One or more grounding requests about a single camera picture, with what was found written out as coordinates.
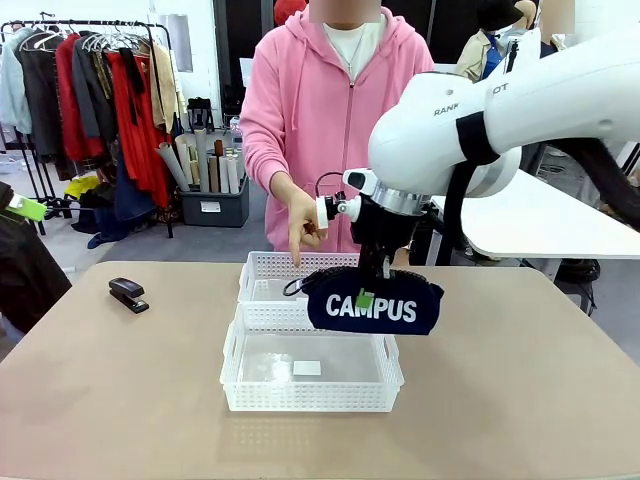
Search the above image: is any yellow bag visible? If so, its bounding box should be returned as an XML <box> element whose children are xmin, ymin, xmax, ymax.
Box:
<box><xmin>64</xmin><ymin>174</ymin><xmax>101</xmax><ymax>199</ymax></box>

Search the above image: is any grey paper roll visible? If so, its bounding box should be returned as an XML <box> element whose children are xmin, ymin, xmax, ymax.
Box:
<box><xmin>157</xmin><ymin>141</ymin><xmax>192</xmax><ymax>194</ymax></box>

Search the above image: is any figure in navy shirt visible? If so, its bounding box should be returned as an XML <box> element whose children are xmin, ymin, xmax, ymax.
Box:
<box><xmin>538</xmin><ymin>0</ymin><xmax>576</xmax><ymax>60</ymax></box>

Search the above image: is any mannequin in beige coat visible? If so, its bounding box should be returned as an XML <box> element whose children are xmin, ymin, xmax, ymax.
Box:
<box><xmin>453</xmin><ymin>27</ymin><xmax>509</xmax><ymax>84</ymax></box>

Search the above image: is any light blue garment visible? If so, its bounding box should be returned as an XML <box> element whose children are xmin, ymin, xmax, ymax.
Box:
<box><xmin>0</xmin><ymin>27</ymin><xmax>34</xmax><ymax>136</ymax></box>

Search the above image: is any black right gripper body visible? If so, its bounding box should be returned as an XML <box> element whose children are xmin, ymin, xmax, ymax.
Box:
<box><xmin>349</xmin><ymin>194</ymin><xmax>427</xmax><ymax>252</ymax></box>

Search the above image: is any short red garment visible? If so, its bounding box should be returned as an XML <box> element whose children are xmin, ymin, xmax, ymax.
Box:
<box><xmin>54</xmin><ymin>33</ymin><xmax>106</xmax><ymax>162</ymax></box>

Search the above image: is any tall beige cardboard tube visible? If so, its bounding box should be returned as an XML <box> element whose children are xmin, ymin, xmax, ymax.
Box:
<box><xmin>194</xmin><ymin>128</ymin><xmax>212</xmax><ymax>194</ymax></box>

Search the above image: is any grey storage bin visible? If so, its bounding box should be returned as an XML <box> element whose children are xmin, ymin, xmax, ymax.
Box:
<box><xmin>180</xmin><ymin>177</ymin><xmax>250</xmax><ymax>229</ymax></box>

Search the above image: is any dark grey coat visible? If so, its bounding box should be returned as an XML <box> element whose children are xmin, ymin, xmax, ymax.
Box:
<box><xmin>19</xmin><ymin>34</ymin><xmax>66</xmax><ymax>162</ymax></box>

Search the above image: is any dark brown jacket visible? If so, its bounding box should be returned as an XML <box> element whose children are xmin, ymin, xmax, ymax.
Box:
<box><xmin>0</xmin><ymin>179</ymin><xmax>73</xmax><ymax>334</ymax></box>

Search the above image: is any person's right hand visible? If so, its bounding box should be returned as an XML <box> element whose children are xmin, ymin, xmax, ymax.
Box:
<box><xmin>286</xmin><ymin>187</ymin><xmax>327</xmax><ymax>270</ymax></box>

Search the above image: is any brown cardboard tube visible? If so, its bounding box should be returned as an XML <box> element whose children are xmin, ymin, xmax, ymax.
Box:
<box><xmin>213</xmin><ymin>139</ymin><xmax>225</xmax><ymax>194</ymax></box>

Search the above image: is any black stapler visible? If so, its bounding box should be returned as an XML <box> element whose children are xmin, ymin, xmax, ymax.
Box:
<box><xmin>108</xmin><ymin>277</ymin><xmax>151</xmax><ymax>315</ymax></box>

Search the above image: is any navy CAMPUS pencil case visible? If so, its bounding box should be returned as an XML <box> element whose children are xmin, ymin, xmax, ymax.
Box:
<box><xmin>283</xmin><ymin>267</ymin><xmax>445</xmax><ymax>337</ymax></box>

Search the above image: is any long red dress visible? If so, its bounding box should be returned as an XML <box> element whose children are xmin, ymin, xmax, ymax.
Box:
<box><xmin>107</xmin><ymin>49</ymin><xmax>174</xmax><ymax>209</ymax></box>

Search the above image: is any grey jacket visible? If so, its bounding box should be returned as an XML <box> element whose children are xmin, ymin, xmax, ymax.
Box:
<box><xmin>72</xmin><ymin>37</ymin><xmax>119</xmax><ymax>146</ymax></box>

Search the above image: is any beige garment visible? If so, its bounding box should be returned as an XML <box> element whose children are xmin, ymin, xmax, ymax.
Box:
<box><xmin>147</xmin><ymin>42</ymin><xmax>187</xmax><ymax>134</ymax></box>

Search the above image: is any black scarf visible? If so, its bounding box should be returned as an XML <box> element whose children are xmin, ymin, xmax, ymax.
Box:
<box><xmin>118</xmin><ymin>47</ymin><xmax>147</xmax><ymax>126</ymax></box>

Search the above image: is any person's right forearm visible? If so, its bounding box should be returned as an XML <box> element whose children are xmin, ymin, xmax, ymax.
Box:
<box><xmin>242</xmin><ymin>144</ymin><xmax>296</xmax><ymax>201</ymax></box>

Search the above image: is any white t-shirt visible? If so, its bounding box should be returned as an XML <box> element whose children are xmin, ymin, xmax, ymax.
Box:
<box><xmin>322</xmin><ymin>14</ymin><xmax>389</xmax><ymax>84</ymax></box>

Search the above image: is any white table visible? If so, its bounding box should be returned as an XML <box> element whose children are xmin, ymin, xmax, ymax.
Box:
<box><xmin>429</xmin><ymin>167</ymin><xmax>640</xmax><ymax>281</ymax></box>

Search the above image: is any black folding stool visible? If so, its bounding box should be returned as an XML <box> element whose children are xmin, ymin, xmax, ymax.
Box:
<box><xmin>186</xmin><ymin>97</ymin><xmax>216</xmax><ymax>134</ymax></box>

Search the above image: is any white perforated plastic basket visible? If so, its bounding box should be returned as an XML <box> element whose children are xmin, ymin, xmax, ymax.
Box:
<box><xmin>218</xmin><ymin>301</ymin><xmax>405</xmax><ymax>414</ymax></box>
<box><xmin>238</xmin><ymin>251</ymin><xmax>364</xmax><ymax>305</ymax></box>

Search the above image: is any black metal clothing rack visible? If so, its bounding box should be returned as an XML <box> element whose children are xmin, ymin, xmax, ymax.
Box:
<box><xmin>0</xmin><ymin>19</ymin><xmax>176</xmax><ymax>239</ymax></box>

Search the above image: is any person in pink hoodie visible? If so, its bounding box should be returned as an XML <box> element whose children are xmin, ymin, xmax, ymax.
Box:
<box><xmin>239</xmin><ymin>4</ymin><xmax>436</xmax><ymax>254</ymax></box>

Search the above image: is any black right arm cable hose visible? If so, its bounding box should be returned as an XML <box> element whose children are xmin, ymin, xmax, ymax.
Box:
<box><xmin>442</xmin><ymin>137</ymin><xmax>640</xmax><ymax>266</ymax></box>

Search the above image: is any black hat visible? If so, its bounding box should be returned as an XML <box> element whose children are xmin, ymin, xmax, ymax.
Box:
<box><xmin>475</xmin><ymin>0</ymin><xmax>524</xmax><ymax>34</ymax></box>

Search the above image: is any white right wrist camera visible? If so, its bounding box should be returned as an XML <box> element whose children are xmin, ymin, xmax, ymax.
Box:
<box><xmin>313</xmin><ymin>193</ymin><xmax>362</xmax><ymax>232</ymax></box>

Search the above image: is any red hat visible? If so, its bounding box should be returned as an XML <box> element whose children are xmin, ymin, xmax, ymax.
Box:
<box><xmin>273</xmin><ymin>0</ymin><xmax>309</xmax><ymax>26</ymax></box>

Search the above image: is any navy blue cloth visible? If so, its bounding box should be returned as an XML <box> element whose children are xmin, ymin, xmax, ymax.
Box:
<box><xmin>87</xmin><ymin>149</ymin><xmax>157</xmax><ymax>251</ymax></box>

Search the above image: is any white paper roll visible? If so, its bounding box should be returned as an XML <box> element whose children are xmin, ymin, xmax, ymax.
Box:
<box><xmin>226</xmin><ymin>154</ymin><xmax>242</xmax><ymax>195</ymax></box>

